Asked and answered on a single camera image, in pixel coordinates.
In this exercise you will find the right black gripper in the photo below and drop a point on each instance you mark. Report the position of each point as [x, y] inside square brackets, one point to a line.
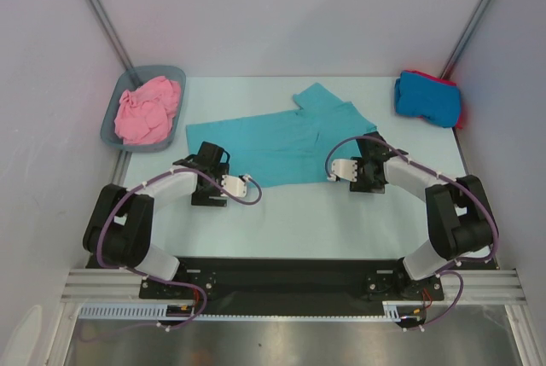
[368, 185]

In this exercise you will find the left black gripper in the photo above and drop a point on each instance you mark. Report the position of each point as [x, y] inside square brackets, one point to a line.
[202, 198]

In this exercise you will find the teal t shirt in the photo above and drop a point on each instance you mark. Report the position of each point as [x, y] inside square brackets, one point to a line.
[288, 147]

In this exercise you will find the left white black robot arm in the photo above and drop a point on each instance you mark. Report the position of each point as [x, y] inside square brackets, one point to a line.
[119, 232]

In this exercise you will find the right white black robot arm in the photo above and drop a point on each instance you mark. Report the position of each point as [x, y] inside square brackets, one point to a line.
[459, 218]

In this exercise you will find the pink crumpled t shirt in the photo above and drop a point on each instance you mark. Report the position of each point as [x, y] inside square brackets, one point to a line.
[145, 115]

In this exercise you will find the blue folded t shirt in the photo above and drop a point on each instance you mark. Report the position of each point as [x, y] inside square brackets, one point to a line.
[404, 103]

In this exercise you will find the grey plastic basket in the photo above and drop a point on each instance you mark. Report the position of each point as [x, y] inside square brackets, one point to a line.
[129, 80]

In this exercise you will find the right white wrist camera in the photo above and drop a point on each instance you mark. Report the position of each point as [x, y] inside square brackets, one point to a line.
[343, 169]

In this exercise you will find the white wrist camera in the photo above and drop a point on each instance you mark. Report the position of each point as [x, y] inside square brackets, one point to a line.
[343, 169]
[235, 185]

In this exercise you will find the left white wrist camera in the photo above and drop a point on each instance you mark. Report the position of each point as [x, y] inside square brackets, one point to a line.
[235, 185]

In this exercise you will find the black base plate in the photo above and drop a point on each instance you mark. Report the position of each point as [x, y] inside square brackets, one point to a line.
[290, 287]

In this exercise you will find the grey slotted cable duct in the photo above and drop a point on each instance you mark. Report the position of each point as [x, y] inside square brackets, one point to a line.
[168, 313]

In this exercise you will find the right corner aluminium post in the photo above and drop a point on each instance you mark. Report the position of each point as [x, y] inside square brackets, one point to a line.
[471, 27]

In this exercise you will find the corner aluminium post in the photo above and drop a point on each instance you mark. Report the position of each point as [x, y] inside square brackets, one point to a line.
[471, 27]
[109, 31]

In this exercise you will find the aluminium frame rail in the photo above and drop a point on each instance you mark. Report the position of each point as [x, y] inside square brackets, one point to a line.
[480, 287]

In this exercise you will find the left corner aluminium post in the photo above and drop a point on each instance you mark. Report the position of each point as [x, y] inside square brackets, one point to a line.
[109, 31]

